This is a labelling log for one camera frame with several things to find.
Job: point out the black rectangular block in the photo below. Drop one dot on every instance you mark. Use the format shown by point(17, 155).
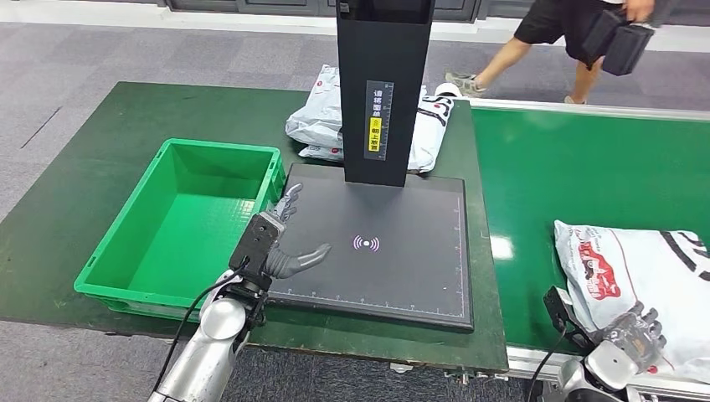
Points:
point(599, 33)
point(627, 50)

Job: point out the small white table bracket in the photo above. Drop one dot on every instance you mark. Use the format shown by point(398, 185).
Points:
point(400, 367)

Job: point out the black inbound scanning machine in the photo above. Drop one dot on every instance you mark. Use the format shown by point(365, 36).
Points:
point(388, 55)

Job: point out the green conveyor belt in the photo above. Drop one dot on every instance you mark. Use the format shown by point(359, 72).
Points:
point(532, 177)

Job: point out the person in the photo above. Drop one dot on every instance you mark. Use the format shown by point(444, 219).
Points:
point(546, 22)

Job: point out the person's hand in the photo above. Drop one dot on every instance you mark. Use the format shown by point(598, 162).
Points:
point(638, 8)

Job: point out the large white parcel black print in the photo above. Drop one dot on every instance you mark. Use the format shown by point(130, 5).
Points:
point(319, 111)

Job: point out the green plastic crate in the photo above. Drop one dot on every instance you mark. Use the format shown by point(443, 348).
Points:
point(183, 233)

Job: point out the white parcel bag red print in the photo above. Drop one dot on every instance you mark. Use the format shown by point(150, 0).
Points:
point(627, 266)

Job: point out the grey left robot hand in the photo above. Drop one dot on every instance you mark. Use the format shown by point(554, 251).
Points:
point(258, 244)

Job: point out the dark green table mat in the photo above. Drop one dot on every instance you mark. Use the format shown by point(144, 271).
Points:
point(166, 111)

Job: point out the label strip on machine column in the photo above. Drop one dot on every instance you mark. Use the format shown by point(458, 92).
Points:
point(379, 119)

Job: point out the aluminium conveyor frame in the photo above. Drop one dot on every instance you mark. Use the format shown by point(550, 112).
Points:
point(582, 109)

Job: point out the flat white parcel bag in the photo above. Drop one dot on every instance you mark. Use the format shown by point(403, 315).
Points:
point(322, 152)

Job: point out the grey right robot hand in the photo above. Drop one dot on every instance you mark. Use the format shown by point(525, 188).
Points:
point(638, 335)

